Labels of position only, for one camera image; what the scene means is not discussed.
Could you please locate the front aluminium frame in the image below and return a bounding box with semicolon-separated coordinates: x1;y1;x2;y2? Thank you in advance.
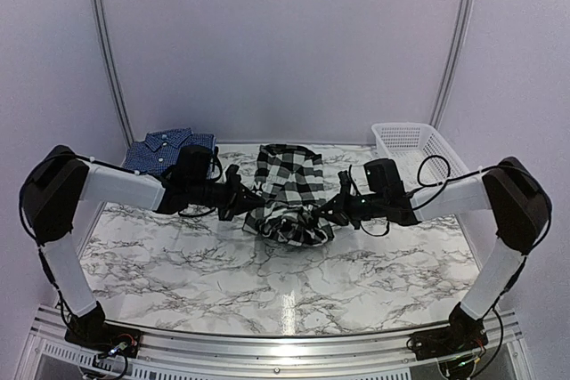
15;306;536;379

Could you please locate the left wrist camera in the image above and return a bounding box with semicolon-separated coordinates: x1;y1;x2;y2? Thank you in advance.
173;145;222;188

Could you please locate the black white plaid shirt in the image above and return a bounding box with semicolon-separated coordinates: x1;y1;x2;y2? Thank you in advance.
242;143;334;247

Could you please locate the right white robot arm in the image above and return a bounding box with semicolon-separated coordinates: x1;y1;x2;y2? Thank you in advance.
316;157;552;352

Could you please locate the white plastic basket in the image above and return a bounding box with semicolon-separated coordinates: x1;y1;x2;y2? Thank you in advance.
371;123;468;184

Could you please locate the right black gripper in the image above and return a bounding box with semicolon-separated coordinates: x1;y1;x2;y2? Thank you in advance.
315;186;387;230

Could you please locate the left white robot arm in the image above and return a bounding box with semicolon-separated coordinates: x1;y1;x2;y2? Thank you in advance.
19;145;265;349

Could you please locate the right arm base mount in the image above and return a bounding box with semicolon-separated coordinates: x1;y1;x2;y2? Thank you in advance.
406;327;488;360

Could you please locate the right wall aluminium rail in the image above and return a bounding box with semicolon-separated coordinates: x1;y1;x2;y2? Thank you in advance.
429;0;474;129

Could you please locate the left wall aluminium rail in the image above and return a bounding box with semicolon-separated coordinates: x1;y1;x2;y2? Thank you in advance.
91;0;134;148

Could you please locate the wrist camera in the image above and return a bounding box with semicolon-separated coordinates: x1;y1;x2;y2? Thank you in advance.
363;158;405;199
173;145;222;188

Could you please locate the blue checked folded shirt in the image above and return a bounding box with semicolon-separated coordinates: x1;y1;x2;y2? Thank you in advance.
122;128;216;175

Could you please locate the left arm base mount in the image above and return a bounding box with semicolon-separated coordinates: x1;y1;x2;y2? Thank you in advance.
64;324;142;358

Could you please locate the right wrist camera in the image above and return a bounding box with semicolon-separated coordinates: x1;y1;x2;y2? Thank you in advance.
363;158;405;199

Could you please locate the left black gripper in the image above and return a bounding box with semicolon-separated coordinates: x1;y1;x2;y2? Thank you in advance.
188;172;265;221

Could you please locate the wall aluminium rail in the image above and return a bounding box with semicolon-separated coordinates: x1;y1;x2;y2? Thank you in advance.
91;0;134;148
429;0;474;129

